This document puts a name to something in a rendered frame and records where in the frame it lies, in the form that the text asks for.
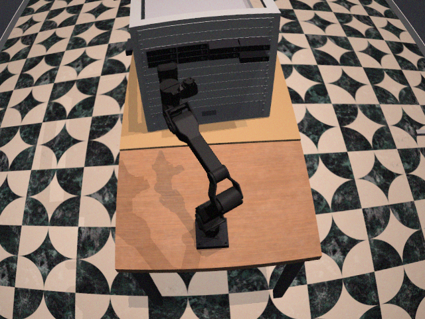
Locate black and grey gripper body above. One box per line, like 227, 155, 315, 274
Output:
157, 62, 178, 82

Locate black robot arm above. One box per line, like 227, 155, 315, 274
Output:
159, 77, 243, 239

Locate light wooden board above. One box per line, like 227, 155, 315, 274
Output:
120, 53, 301, 151

